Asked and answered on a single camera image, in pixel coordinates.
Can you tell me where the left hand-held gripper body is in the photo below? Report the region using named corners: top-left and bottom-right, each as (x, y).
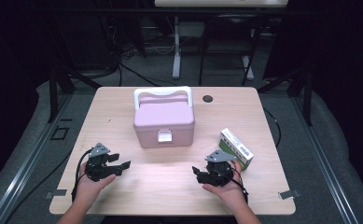
top-left (85, 142), bottom-right (119, 183)

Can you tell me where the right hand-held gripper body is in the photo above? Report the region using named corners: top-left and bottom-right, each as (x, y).
top-left (204, 148), bottom-right (238, 188)

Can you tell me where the green and white carton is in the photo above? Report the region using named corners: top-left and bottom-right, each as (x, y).
top-left (217, 127), bottom-right (255, 172)

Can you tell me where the pink plastic storage box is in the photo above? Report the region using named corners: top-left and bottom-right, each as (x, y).
top-left (133, 86), bottom-right (196, 149)

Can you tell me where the person's left hand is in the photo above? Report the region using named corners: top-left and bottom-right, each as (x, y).
top-left (73, 161), bottom-right (118, 203)

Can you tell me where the person's right hand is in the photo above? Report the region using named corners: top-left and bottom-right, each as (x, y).
top-left (202, 160), bottom-right (248, 208)

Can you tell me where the black metal stand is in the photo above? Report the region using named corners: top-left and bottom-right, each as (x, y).
top-left (47, 64), bottom-right (103, 124)
top-left (257, 66), bottom-right (314, 127)

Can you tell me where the black chair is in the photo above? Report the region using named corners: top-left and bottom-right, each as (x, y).
top-left (198, 13), bottom-right (262, 87)

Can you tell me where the white desk with legs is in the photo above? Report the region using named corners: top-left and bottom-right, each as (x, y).
top-left (154, 0), bottom-right (289, 81)

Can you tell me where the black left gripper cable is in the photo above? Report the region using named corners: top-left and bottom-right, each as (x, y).
top-left (71, 148), bottom-right (93, 203)

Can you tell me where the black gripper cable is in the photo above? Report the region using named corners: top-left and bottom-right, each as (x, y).
top-left (71, 148), bottom-right (93, 203)
top-left (222, 167), bottom-right (249, 204)

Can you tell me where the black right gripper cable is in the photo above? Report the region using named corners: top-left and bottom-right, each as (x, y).
top-left (222, 167), bottom-right (249, 204)

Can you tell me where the grey table bracket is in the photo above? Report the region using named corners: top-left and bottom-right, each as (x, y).
top-left (277, 189), bottom-right (302, 201)
top-left (44, 189), bottom-right (68, 200)

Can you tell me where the aluminium floor rail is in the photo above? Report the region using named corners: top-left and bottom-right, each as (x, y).
top-left (0, 92), bottom-right (75, 224)
top-left (294, 96), bottom-right (360, 224)

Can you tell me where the thin black cable beside table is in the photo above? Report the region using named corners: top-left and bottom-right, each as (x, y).
top-left (262, 106), bottom-right (282, 148)

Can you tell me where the black floor cable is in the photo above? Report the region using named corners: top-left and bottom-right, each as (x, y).
top-left (118, 62), bottom-right (178, 88)

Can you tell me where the tangle of dark cables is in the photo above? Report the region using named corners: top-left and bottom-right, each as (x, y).
top-left (105, 17), bottom-right (147, 64)

